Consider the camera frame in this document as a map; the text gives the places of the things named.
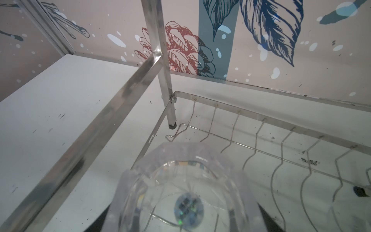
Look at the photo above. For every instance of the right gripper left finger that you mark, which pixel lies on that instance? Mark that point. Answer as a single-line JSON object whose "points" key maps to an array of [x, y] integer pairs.
{"points": [[97, 225]]}

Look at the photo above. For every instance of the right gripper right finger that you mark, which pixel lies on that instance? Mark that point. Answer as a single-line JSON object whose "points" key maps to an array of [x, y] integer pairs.
{"points": [[270, 224]]}

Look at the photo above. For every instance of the steel two-tier dish rack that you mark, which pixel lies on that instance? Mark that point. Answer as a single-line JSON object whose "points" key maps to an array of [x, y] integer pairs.
{"points": [[280, 88]]}

